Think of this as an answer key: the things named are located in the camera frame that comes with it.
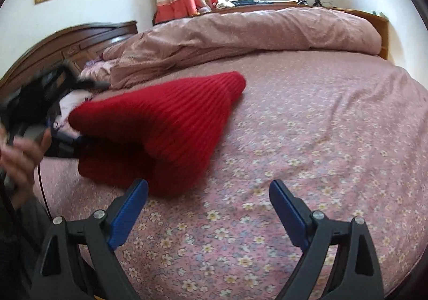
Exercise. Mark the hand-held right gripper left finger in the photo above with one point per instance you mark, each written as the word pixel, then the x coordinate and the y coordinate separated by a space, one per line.
pixel 128 216

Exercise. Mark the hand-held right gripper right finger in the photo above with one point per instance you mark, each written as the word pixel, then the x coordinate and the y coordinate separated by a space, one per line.
pixel 289 216

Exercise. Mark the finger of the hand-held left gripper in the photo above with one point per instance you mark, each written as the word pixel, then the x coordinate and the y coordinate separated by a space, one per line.
pixel 67 146
pixel 93 84

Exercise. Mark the red knit cardigan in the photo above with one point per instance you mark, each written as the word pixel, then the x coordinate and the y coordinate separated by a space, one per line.
pixel 167 119

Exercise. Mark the person's left forearm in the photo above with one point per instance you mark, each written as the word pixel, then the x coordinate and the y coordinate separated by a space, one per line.
pixel 16 236

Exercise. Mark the dark clothes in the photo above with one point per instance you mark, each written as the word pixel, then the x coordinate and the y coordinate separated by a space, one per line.
pixel 242 2

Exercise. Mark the person's left hand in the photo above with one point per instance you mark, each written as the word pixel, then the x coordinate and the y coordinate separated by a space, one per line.
pixel 20 166

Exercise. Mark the white lilac pillow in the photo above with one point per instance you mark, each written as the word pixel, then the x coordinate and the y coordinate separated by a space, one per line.
pixel 72 101

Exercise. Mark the dark wooden headboard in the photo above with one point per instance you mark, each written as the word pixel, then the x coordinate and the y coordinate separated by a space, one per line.
pixel 83 39

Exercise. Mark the pink floral bed sheet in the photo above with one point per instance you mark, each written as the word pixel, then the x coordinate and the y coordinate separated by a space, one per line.
pixel 317 136

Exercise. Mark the white cloth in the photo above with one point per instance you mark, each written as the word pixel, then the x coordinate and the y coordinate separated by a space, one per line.
pixel 225 4

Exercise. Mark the pink floral quilt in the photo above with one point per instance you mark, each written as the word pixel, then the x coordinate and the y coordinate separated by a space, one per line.
pixel 250 32

